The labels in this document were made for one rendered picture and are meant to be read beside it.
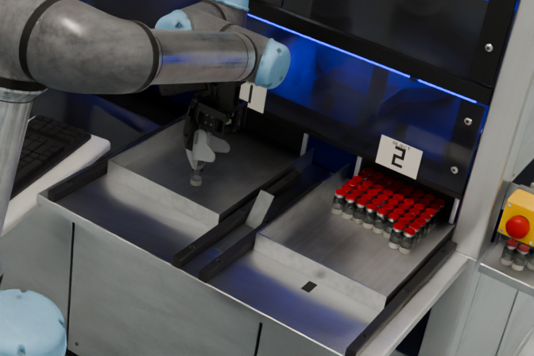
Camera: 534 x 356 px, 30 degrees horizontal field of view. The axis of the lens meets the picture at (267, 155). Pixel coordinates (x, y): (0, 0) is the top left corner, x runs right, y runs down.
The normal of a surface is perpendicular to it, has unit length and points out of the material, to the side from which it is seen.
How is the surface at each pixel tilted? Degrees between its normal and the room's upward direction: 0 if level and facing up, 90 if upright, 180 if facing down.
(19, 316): 7
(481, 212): 90
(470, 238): 90
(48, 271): 90
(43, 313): 7
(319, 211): 0
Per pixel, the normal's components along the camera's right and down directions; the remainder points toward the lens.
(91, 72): 0.26, 0.56
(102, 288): -0.54, 0.36
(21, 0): -0.15, -0.57
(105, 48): 0.50, 0.03
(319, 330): 0.14, -0.86
